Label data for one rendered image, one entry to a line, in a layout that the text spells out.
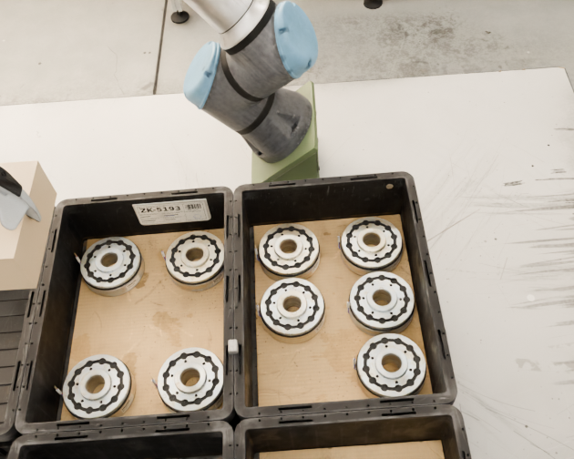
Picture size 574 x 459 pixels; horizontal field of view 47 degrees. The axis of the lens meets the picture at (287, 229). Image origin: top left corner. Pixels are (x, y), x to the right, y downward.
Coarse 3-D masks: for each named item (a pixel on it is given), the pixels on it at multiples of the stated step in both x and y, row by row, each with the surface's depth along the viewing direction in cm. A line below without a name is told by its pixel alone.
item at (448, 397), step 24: (240, 192) 110; (408, 192) 107; (240, 216) 107; (240, 240) 104; (240, 264) 102; (240, 288) 101; (432, 288) 97; (240, 312) 97; (432, 312) 95; (240, 336) 95; (240, 360) 94; (240, 384) 91; (240, 408) 89; (264, 408) 89; (312, 408) 88; (336, 408) 88; (360, 408) 88; (384, 408) 88
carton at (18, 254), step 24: (24, 168) 91; (48, 192) 94; (24, 216) 86; (48, 216) 94; (0, 240) 84; (24, 240) 86; (0, 264) 83; (24, 264) 85; (0, 288) 88; (24, 288) 88
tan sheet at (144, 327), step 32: (160, 256) 116; (160, 288) 112; (96, 320) 109; (128, 320) 109; (160, 320) 109; (192, 320) 108; (96, 352) 106; (128, 352) 106; (160, 352) 105; (192, 384) 102; (64, 416) 100
